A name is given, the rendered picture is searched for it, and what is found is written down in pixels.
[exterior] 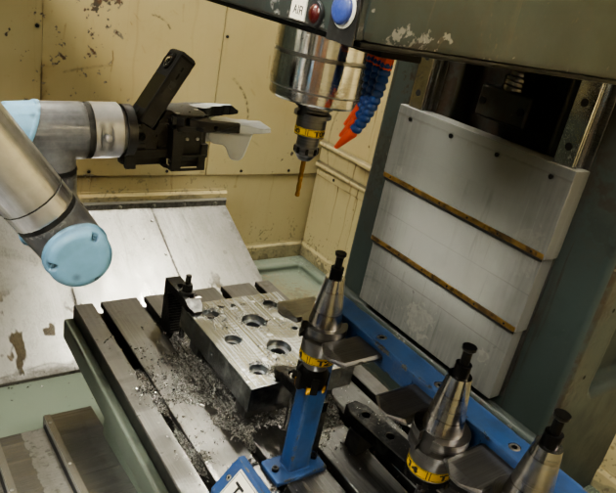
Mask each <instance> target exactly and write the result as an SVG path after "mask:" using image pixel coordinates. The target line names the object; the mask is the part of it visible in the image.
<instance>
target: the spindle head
mask: <svg viewBox="0 0 616 493"><path fill-rule="evenodd" d="M206 1H209V2H212V3H216V4H219V5H222V6H225V7H229V8H232V9H235V10H238V11H241V12H245V13H248V14H251V15H254V16H256V17H260V18H263V19H266V20H269V21H272V22H278V23H281V24H284V25H287V26H291V27H294V28H297V29H300V30H303V31H307V32H310V33H313V34H316V35H320V36H323V37H326V36H327V31H328V26H329V21H330V11H331V5H332V1H333V0H318V1H321V2H322V4H323V6H324V18H323V20H322V22H321V24H320V25H319V26H317V27H312V26H310V24H309V23H308V20H307V12H308V8H309V6H310V4H311V3H312V2H313V1H315V0H308V6H307V11H306V17H305V22H302V21H298V20H295V19H292V18H290V17H289V13H290V7H291V1H292V0H206ZM353 46H354V47H357V48H360V49H367V50H374V51H380V52H387V53H394V54H401V55H408V56H415V57H423V58H429V59H436V60H443V61H450V62H457V63H464V64H471V65H478V66H484V67H497V68H504V69H511V70H518V71H525V72H532V73H538V74H545V75H552V76H559V77H566V78H573V79H580V80H587V81H593V82H600V83H607V84H614V85H616V0H363V2H362V7H361V12H360V16H359V20H358V25H357V30H356V34H355V39H354V44H353Z"/></svg>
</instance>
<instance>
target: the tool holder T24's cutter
mask: <svg viewBox="0 0 616 493"><path fill-rule="evenodd" d="M329 378H330V372H329V370H328V368H327V369H326V370H325V371H323V372H313V371H310V370H308V369H306V368H305V367H304V365H303V362H301V363H300V365H299V366H298V371H297V376H296V377H295V378H294V385H295V387H296V388H297V389H302V388H304V389H306V390H305V395H315V396H316V395H317V392H318V391H320V390H321V391H322V393H325V391H326V390H327V386H328V382H329Z"/></svg>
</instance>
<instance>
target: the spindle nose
mask: <svg viewBox="0 0 616 493"><path fill-rule="evenodd" d="M275 44H276V46H275V47H274V54H273V60H272V65H271V71H270V77H269V78H270V85H269V90H270V91H271V93H272V94H274V95H275V96H277V97H279V98H282V99H284V100H287V101H290V102H293V103H296V104H299V105H303V106H307V107H312V108H317V109H322V110H328V111H336V112H352V111H353V109H354V108H355V106H356V105H357V103H358V102H360V100H359V99H360V97H361V95H362V94H361V91H362V89H363V88H362V84H363V82H364V81H363V77H364V70H365V69H366V67H365V64H366V62H367V61H366V59H367V55H368V53H365V52H362V51H359V50H355V49H352V48H349V47H346V46H344V45H343V44H340V43H337V42H334V41H331V40H328V39H326V38H325V37H323V36H320V35H316V34H313V33H310V32H307V31H303V30H300V29H297V28H294V27H291V26H287V25H284V24H281V23H278V29H277V35H276V41H275Z"/></svg>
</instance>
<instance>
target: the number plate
mask: <svg viewBox="0 0 616 493"><path fill-rule="evenodd" d="M220 493H258V492H257V491H256V489H255V488H254V486H253V485H252V484H251V482H250V481H249V479H248V478H247V476H246V475H245V473H244V472H243V471H242V470H240V471H239V472H238V473H237V474H236V475H235V476H234V477H233V479H232V480H231V481H230V482H229V483H228V484H227V485H226V487H225V488H224V489H223V490H222V491H221V492H220Z"/></svg>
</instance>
